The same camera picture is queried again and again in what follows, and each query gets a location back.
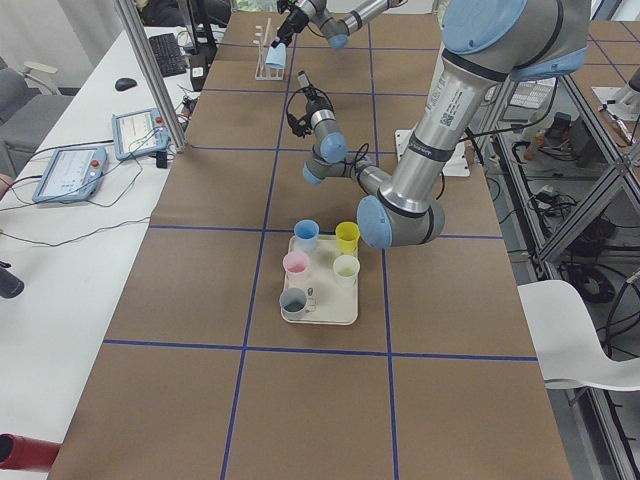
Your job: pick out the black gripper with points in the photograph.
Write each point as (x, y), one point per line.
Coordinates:
(313, 103)
(291, 23)

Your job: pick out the light blue plastic cup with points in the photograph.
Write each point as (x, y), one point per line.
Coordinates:
(276, 57)

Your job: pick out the grey plastic cup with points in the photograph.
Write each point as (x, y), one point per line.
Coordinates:
(293, 304)

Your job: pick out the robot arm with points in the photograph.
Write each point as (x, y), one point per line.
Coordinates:
(484, 43)
(335, 30)

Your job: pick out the yellow plastic cup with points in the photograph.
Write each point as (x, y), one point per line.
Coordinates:
(347, 236)

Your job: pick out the pink plastic cup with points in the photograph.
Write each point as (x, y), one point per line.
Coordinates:
(296, 266)

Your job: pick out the pale green plastic cup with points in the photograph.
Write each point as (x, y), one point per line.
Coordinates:
(346, 269)

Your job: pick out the black keyboard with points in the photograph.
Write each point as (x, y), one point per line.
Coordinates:
(167, 53)

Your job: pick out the black computer mouse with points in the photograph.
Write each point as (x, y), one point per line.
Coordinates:
(124, 84)

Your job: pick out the far blue teach pendant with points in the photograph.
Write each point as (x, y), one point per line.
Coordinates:
(139, 133)

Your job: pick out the blue teach pendant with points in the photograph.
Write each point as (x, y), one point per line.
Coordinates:
(72, 175)
(139, 133)

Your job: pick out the cream plastic tray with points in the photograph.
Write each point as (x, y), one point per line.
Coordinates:
(328, 302)

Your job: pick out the near blue teach pendant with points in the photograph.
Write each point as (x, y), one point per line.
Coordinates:
(72, 175)

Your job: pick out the grey office chair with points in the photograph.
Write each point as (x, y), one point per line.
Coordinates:
(29, 108)

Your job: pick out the white plastic chair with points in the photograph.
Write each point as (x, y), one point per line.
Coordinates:
(566, 344)

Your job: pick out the red cylinder bottle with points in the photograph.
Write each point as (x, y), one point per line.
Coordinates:
(27, 454)

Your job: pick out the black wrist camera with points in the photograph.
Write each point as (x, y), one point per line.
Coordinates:
(298, 126)

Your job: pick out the white wire cup rack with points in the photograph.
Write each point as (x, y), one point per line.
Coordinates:
(263, 37)

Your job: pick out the aluminium frame post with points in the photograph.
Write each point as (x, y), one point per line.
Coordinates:
(127, 12)

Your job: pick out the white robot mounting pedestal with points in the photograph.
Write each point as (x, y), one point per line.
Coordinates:
(455, 165)

